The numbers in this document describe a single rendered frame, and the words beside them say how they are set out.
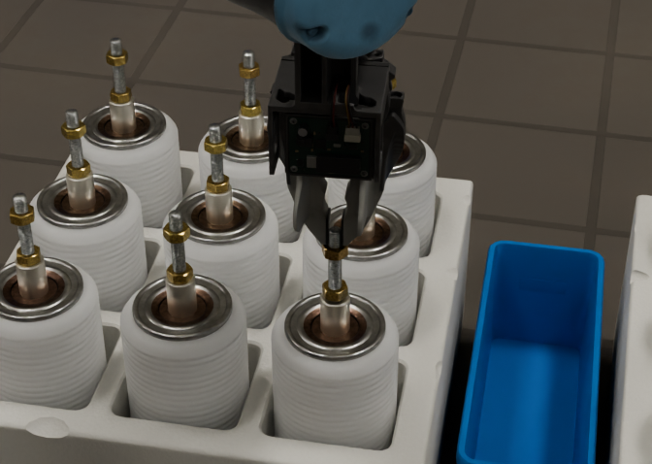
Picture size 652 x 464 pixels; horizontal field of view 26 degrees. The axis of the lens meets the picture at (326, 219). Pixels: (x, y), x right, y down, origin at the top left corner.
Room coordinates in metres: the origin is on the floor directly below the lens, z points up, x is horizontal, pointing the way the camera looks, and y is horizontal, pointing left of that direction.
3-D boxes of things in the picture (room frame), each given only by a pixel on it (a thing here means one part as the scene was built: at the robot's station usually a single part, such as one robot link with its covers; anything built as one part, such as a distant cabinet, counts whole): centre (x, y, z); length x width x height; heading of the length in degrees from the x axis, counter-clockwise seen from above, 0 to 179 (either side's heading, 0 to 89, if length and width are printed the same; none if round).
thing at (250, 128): (1.05, 0.07, 0.26); 0.02 x 0.02 x 0.03
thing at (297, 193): (0.78, 0.01, 0.38); 0.06 x 0.03 x 0.09; 173
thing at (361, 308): (0.80, -0.01, 0.25); 0.08 x 0.08 x 0.01
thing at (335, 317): (0.80, -0.01, 0.26); 0.02 x 0.02 x 0.03
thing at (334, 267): (0.80, -0.01, 0.30); 0.01 x 0.01 x 0.08
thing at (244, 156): (1.05, 0.07, 0.25); 0.08 x 0.08 x 0.01
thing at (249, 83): (1.05, 0.07, 0.30); 0.01 x 0.01 x 0.08
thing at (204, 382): (0.82, 0.11, 0.16); 0.10 x 0.10 x 0.18
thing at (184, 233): (0.82, 0.11, 0.32); 0.02 x 0.02 x 0.01; 65
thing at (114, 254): (0.96, 0.20, 0.16); 0.10 x 0.10 x 0.18
